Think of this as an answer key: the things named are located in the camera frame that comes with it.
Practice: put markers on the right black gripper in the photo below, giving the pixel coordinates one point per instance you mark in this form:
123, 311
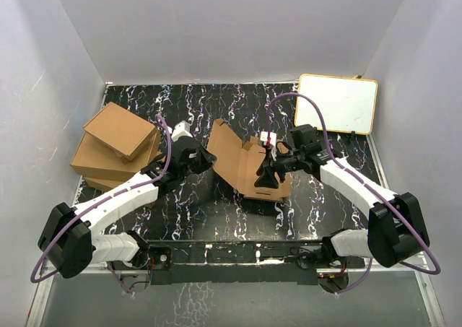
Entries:
266, 171

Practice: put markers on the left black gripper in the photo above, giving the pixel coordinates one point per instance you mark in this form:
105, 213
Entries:
207, 160

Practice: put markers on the brown cardboard box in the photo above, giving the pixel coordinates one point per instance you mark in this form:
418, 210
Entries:
238, 161

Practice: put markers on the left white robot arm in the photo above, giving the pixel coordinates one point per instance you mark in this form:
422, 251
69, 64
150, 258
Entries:
73, 236

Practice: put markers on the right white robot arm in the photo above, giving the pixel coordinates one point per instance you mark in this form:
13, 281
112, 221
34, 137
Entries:
395, 231

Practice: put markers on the top small folded cardboard box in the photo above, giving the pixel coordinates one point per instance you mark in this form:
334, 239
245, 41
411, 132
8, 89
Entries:
124, 132

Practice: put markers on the bottom folded cardboard box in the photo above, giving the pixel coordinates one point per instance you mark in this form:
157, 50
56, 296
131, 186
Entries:
102, 184

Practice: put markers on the middle folded cardboard box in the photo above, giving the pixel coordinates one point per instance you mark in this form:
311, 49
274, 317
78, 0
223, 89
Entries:
93, 159

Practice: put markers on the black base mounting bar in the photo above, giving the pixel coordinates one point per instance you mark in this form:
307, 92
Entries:
183, 261

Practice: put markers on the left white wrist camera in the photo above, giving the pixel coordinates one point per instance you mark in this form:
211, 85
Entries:
181, 129

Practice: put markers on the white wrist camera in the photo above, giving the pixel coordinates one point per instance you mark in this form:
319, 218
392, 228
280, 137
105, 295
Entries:
181, 129
267, 139

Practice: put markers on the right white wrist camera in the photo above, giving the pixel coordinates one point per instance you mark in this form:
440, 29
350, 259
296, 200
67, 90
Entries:
267, 139

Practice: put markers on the white board yellow frame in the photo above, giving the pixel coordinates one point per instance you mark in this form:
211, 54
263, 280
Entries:
347, 104

